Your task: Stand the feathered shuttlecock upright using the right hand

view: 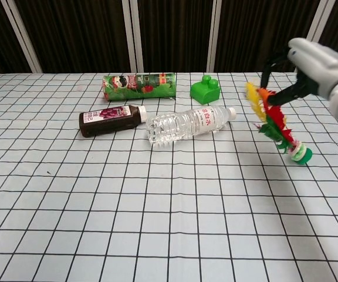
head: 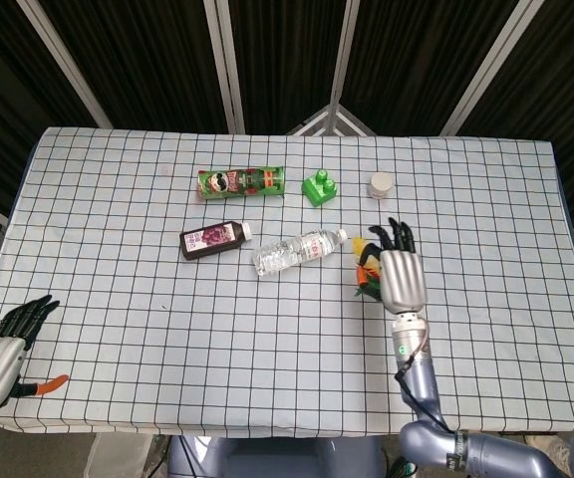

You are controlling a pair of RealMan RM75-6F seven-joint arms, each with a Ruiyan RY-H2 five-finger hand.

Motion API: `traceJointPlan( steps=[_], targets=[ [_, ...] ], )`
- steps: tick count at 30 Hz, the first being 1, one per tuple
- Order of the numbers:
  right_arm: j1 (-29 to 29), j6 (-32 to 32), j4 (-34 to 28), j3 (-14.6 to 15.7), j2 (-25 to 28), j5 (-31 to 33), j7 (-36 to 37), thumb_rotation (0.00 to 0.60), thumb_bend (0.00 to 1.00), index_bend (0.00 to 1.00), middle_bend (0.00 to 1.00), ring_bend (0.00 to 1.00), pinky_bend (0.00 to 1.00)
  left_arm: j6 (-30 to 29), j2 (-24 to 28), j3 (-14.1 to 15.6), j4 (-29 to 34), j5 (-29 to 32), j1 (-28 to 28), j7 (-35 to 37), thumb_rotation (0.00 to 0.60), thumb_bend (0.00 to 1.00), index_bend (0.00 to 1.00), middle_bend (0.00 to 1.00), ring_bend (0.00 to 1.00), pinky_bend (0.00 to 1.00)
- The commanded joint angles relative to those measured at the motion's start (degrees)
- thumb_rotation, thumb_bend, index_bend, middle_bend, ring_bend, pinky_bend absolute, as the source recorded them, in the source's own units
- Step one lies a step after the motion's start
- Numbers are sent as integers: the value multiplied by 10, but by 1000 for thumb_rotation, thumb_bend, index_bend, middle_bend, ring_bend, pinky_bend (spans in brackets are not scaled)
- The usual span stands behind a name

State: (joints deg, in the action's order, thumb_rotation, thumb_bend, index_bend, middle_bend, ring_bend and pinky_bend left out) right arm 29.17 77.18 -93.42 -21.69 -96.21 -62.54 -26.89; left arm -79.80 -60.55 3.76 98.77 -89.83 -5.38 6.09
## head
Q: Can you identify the dark grape juice bottle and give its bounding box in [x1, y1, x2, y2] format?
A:
[178, 221, 254, 262]

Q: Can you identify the green toy building block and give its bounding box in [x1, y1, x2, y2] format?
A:
[301, 168, 340, 208]

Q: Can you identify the colourful small toy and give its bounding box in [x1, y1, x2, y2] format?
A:
[350, 236, 384, 301]

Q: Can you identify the clear plastic water bottle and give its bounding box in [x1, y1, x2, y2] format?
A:
[252, 228, 349, 278]

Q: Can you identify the small white jar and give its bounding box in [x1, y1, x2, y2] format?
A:
[366, 171, 396, 199]

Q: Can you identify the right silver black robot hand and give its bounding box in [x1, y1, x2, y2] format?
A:
[358, 216, 427, 314]

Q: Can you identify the white metal frame stand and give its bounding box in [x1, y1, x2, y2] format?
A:
[286, 104, 377, 136]

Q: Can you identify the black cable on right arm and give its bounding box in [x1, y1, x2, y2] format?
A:
[394, 336, 455, 433]

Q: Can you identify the green Pringles can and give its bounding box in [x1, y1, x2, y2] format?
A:
[195, 165, 287, 202]

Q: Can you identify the grey robot torso base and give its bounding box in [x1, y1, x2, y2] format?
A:
[166, 435, 386, 478]

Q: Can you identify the white checkered tablecloth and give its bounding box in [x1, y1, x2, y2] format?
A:
[0, 126, 574, 439]

